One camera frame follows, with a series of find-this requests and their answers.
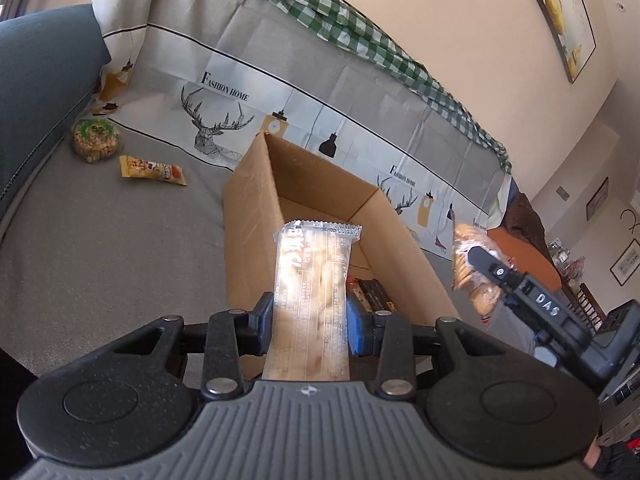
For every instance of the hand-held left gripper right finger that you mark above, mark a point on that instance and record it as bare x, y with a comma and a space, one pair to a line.
357, 330

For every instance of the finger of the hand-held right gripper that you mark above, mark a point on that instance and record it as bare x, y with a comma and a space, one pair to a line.
540, 305

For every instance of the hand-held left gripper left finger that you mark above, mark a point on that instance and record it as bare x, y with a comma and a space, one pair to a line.
261, 327

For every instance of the long silver snack packet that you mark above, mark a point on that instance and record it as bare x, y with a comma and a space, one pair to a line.
310, 290

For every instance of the clear bag of brown cookies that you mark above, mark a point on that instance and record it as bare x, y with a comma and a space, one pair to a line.
462, 270

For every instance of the cardboard box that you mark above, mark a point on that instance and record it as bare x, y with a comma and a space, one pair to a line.
247, 240

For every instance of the dark snack packet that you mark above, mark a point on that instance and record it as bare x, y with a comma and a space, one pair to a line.
377, 295

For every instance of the orange cushion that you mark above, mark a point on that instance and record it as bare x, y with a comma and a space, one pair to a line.
525, 262

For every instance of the wooden chair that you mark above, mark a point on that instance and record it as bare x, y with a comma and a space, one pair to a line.
590, 307

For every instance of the brown blanket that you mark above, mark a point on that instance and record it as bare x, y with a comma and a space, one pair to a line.
530, 222

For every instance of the yellow snack packet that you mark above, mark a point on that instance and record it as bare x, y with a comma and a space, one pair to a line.
150, 170

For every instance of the round rice cracker pack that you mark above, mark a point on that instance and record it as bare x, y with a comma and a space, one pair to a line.
97, 141

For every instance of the deer print cloth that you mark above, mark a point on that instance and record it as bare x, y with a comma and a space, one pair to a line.
240, 45

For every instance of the green checkered cloth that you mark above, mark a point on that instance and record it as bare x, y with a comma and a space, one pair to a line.
350, 30

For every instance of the blue-grey cushion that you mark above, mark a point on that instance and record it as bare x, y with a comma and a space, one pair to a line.
40, 90

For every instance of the small black wall frame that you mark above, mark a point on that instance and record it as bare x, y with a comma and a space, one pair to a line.
627, 262
597, 198

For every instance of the wall switch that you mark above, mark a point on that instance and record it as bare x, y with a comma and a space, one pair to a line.
563, 193

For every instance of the black wall hook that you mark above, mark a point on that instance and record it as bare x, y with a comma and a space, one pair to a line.
631, 217

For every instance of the framed wall picture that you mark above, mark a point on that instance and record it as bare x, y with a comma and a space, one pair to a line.
560, 7

